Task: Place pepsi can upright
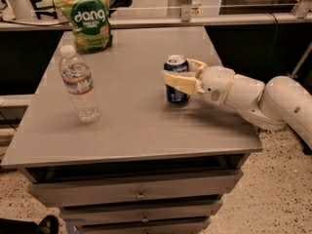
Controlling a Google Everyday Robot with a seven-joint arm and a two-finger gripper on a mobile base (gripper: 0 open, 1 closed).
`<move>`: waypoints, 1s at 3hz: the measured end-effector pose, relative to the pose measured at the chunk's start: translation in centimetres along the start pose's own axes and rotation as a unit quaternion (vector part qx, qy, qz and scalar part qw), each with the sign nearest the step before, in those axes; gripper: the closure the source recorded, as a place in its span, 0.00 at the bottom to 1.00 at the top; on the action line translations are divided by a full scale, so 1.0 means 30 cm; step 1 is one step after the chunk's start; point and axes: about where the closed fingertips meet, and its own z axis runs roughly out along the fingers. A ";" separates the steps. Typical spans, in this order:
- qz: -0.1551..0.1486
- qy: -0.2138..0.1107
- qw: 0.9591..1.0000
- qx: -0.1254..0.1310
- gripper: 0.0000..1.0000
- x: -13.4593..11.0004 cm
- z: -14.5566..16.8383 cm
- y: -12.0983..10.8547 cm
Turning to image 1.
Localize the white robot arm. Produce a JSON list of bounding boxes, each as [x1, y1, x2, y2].
[[163, 59, 312, 148]]

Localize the middle grey drawer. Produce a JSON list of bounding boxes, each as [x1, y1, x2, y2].
[[60, 198, 222, 226]]

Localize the white post base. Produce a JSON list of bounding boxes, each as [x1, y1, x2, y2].
[[6, 0, 37, 20]]

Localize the clear plastic water bottle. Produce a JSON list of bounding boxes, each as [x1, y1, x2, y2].
[[58, 45, 100, 123]]

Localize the blue pepsi can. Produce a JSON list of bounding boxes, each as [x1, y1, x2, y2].
[[164, 55, 189, 103]]

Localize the bottom grey drawer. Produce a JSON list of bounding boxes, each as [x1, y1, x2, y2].
[[79, 217, 211, 234]]

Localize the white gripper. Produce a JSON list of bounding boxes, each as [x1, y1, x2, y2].
[[162, 58, 235, 105]]

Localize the grey metal rail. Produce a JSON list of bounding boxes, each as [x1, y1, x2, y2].
[[0, 13, 312, 31]]

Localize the black cable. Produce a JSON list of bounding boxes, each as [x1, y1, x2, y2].
[[266, 13, 281, 73]]

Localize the top grey drawer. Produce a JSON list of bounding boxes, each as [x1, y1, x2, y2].
[[28, 170, 243, 207]]

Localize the grey drawer cabinet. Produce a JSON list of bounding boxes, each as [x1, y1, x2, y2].
[[0, 26, 263, 234]]

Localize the green dang chips bag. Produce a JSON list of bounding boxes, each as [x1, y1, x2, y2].
[[53, 0, 112, 52]]

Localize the grey drawer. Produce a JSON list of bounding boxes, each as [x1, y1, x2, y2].
[[79, 217, 211, 234], [60, 198, 222, 226], [28, 170, 243, 207]]

